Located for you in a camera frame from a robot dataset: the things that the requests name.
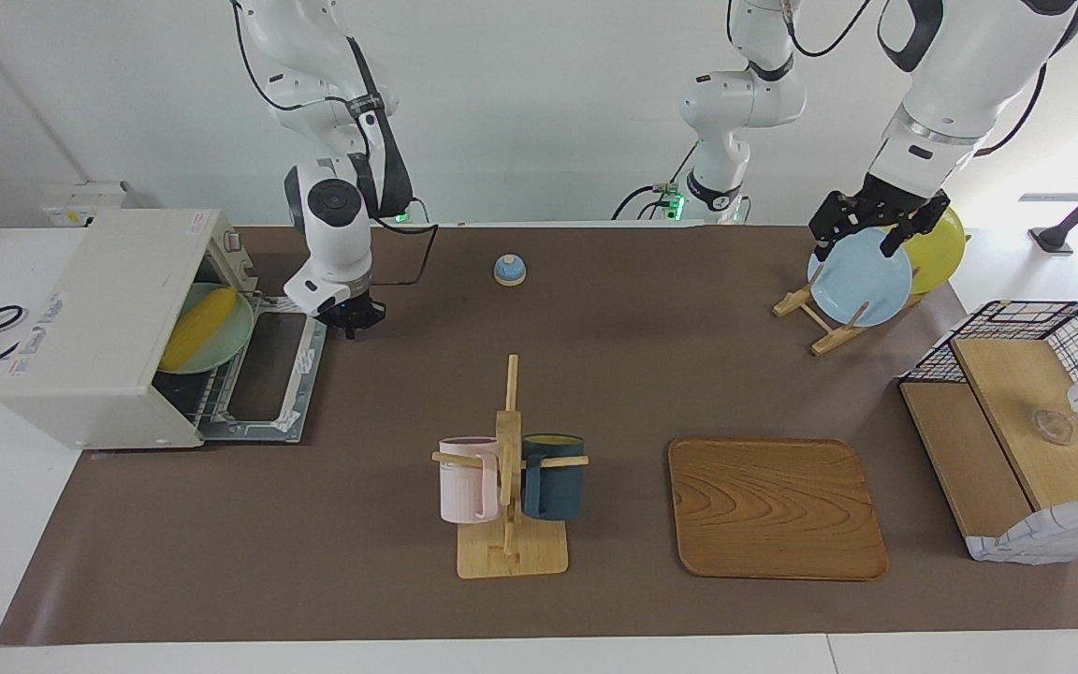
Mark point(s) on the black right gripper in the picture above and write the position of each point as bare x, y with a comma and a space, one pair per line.
350, 309

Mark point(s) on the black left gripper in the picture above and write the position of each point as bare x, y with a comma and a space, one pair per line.
885, 212

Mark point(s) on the pale green round plate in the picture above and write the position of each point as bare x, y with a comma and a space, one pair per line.
230, 342

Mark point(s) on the yellow corn cob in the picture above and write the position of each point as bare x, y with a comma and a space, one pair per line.
197, 328

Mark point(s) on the cream toaster oven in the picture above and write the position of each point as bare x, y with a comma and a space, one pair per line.
99, 309

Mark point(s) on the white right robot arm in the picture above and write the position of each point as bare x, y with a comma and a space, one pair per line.
352, 253

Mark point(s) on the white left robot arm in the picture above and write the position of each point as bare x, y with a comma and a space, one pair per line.
960, 75

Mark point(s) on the light blue round plate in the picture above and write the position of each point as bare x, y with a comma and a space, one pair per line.
862, 281

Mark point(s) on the yellow round plate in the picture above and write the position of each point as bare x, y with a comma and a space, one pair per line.
941, 257

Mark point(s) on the wooden plate rack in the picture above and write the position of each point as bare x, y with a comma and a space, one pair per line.
792, 303

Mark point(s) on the small blue call bell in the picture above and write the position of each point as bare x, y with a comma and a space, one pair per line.
510, 271

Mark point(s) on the pink mug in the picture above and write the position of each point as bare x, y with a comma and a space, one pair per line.
459, 487

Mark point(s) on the two-tier wooden shelf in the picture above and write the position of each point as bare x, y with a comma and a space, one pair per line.
997, 374

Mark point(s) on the brown table mat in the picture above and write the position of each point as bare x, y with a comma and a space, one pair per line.
689, 374

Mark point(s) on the dark teal mug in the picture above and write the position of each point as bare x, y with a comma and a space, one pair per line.
558, 491

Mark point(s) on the small clear glass item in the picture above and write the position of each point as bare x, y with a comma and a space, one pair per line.
1052, 429

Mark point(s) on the wooden mug tree stand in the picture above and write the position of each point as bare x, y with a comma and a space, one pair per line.
511, 557

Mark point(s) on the brown wooden serving tray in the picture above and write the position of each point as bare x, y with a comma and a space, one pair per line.
773, 510

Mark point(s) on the white power box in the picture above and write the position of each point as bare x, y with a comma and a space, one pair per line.
90, 198

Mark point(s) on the white checked cloth liner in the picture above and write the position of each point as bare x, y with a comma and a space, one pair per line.
1044, 538

